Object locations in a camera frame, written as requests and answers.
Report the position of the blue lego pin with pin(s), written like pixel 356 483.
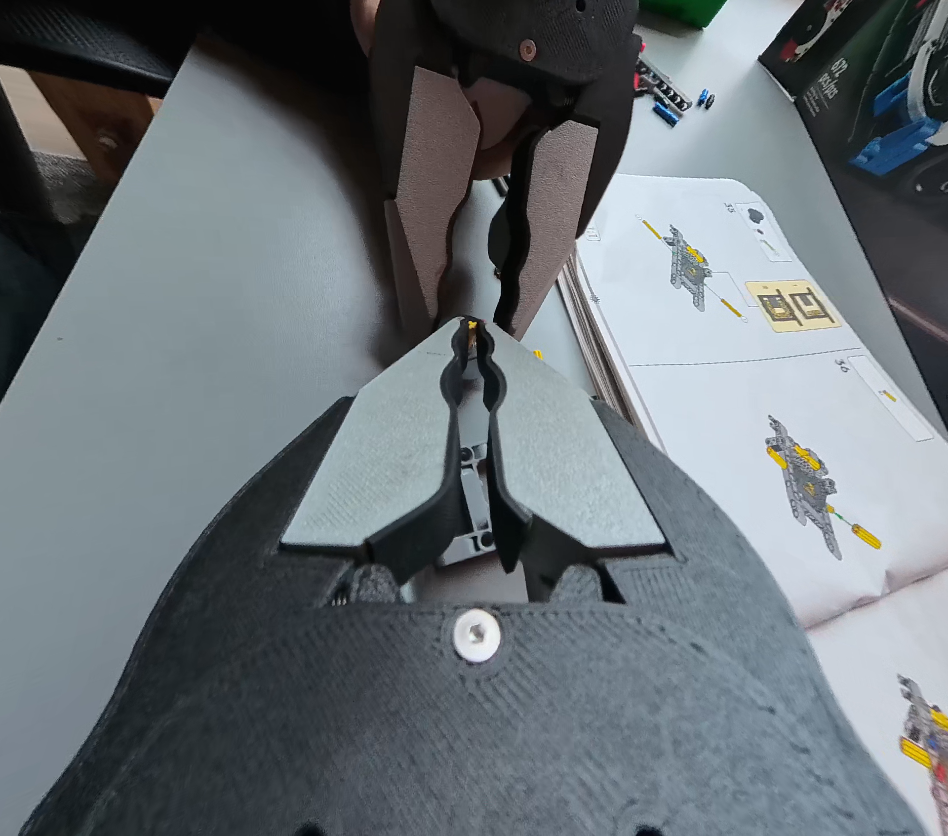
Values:
pixel 706 99
pixel 666 114

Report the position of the brown wooden furniture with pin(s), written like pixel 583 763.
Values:
pixel 89 117

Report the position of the person's dark trousers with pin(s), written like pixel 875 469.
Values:
pixel 22 303

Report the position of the black mesh chair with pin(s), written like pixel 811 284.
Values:
pixel 74 51

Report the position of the black lego set box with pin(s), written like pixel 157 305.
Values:
pixel 874 73

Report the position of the lego instruction booklet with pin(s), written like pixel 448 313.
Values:
pixel 740 391

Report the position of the pile of loose lego pieces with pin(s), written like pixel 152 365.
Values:
pixel 659 82

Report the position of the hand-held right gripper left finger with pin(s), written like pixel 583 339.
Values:
pixel 370 473

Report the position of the grey lego frame assembly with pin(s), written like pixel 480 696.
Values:
pixel 472 480

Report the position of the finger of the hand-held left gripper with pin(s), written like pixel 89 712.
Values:
pixel 437 184
pixel 555 199

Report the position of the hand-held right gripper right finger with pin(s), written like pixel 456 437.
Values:
pixel 578 473

